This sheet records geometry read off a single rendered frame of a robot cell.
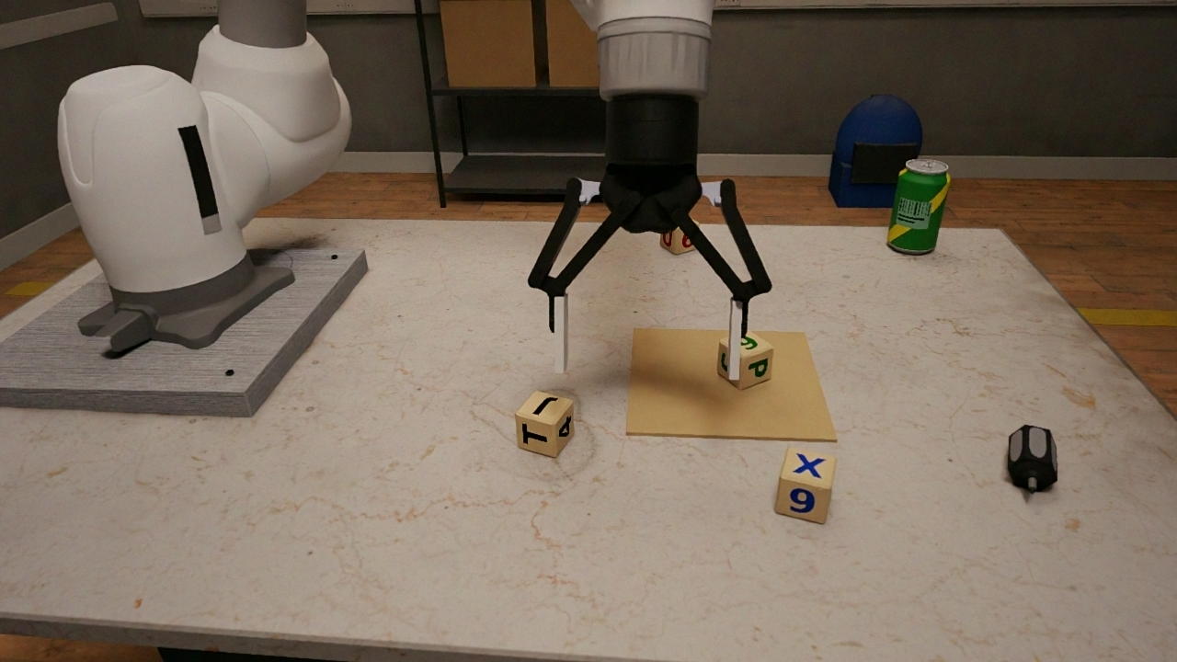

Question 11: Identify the tan flat mat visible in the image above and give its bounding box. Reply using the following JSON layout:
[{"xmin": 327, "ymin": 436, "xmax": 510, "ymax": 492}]
[{"xmin": 626, "ymin": 327, "xmax": 838, "ymax": 442}]

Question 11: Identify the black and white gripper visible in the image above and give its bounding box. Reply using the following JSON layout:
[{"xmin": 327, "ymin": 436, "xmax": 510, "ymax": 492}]
[{"xmin": 527, "ymin": 98, "xmax": 772, "ymax": 380}]

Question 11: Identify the green drink can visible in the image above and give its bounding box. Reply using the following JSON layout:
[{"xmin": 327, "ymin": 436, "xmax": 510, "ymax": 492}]
[{"xmin": 887, "ymin": 159, "xmax": 951, "ymax": 254}]

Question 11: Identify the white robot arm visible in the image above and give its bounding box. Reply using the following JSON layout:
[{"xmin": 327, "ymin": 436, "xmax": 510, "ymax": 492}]
[{"xmin": 56, "ymin": 0, "xmax": 714, "ymax": 355}]

